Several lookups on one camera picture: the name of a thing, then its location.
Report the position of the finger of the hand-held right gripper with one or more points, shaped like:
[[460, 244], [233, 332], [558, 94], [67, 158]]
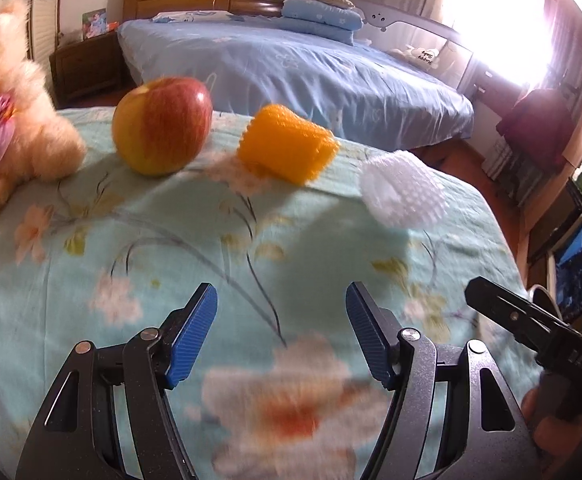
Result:
[[531, 310], [501, 315]]

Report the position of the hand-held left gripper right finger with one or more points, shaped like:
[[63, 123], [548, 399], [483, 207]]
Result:
[[368, 340]]

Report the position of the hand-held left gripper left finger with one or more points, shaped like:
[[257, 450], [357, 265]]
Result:
[[193, 340]]

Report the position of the round bin with black liner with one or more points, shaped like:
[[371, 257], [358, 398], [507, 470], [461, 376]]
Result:
[[546, 302]]

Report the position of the white foam fruit net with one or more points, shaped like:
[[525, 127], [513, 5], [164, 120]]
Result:
[[403, 190]]

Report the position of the orange foam fruit net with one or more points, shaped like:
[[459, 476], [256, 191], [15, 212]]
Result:
[[286, 142]]

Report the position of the person's right hand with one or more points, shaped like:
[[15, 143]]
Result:
[[558, 437]]

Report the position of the black glass-front cabinet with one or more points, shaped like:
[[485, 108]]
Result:
[[573, 265]]

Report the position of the teal floral blanket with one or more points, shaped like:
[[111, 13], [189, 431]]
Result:
[[171, 220]]

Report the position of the red jacket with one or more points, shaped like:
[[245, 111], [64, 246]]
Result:
[[538, 130]]

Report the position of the red apple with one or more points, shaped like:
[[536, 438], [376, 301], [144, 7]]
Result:
[[163, 125]]

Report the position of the cream teddy bear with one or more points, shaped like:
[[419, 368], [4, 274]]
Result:
[[31, 125]]

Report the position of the white plush toy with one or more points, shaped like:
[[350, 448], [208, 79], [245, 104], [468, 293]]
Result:
[[418, 55]]

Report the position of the bed with blue sheet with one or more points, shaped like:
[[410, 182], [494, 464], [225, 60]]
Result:
[[296, 70]]

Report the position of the wooden nightstand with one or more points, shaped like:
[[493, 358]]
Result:
[[88, 70]]

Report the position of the bright window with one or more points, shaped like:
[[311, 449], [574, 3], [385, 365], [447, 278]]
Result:
[[506, 15]]

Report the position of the folded blue pillows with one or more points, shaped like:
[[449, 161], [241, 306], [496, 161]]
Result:
[[321, 20]]

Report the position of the colourful picture box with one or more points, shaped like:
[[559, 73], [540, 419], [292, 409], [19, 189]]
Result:
[[94, 24]]

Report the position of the white louvered door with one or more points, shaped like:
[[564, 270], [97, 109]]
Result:
[[41, 25]]

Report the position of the grey bed guard rail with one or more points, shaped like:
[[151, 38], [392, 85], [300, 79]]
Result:
[[421, 30]]

